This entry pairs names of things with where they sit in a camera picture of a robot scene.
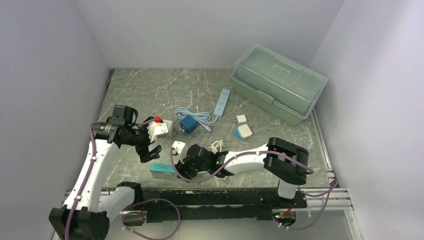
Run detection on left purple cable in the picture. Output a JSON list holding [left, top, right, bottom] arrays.
[[62, 117, 181, 240]]

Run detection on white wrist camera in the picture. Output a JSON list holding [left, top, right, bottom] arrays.
[[147, 116, 168, 143], [171, 141, 188, 159]]

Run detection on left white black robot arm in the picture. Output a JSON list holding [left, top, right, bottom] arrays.
[[48, 105, 173, 240]]

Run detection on teal power strip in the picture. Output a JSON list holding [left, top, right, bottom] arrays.
[[149, 139, 226, 179]]

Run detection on green plastic toolbox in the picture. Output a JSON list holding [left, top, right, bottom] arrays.
[[231, 44, 328, 126]]

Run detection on white cube socket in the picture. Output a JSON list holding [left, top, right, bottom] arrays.
[[163, 119, 174, 136]]

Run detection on blue cube adapter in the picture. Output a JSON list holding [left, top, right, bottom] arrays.
[[179, 115, 198, 134]]

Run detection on light blue power strip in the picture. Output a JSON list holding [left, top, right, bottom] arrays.
[[174, 89, 231, 133]]

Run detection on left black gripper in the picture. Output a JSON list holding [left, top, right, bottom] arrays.
[[122, 116, 162, 162]]

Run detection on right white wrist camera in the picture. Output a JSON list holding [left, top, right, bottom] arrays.
[[171, 141, 188, 159]]

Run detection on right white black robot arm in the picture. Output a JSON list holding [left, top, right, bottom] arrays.
[[170, 137, 315, 208]]

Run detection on white blue charger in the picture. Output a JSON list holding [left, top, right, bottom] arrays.
[[234, 124, 253, 139]]

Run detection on black base frame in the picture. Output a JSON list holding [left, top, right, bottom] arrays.
[[124, 187, 307, 223]]

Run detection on small white charger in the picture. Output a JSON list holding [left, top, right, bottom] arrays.
[[234, 114, 247, 125]]

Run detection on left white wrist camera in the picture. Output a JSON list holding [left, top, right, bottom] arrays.
[[147, 116, 168, 143]]

